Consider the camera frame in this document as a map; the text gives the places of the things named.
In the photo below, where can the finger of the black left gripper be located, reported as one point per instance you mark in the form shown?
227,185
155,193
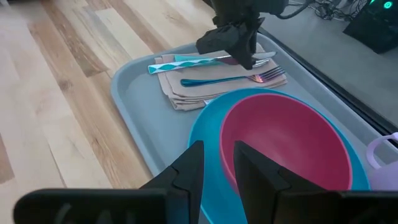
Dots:
245,46
217,39

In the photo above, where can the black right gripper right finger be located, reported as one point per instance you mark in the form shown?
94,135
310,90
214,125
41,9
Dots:
264,186

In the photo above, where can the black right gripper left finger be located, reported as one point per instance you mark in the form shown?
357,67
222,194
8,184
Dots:
186,180

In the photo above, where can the iridescent blue purple fork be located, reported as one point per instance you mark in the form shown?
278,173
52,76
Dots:
217,81

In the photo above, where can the pink bowl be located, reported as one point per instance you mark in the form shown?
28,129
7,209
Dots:
280,140

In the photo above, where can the blue round plate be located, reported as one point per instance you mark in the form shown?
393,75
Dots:
205,133

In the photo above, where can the beige napkin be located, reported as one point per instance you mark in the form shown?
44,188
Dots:
199,93

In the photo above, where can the lilac mug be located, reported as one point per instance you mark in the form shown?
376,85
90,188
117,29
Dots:
385,177

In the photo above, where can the grey plastic tray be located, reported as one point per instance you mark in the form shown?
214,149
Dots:
146,118

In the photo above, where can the black computer with green lights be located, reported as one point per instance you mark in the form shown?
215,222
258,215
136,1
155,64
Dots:
373,28

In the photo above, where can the black metal table frame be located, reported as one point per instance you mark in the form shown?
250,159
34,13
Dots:
342,90

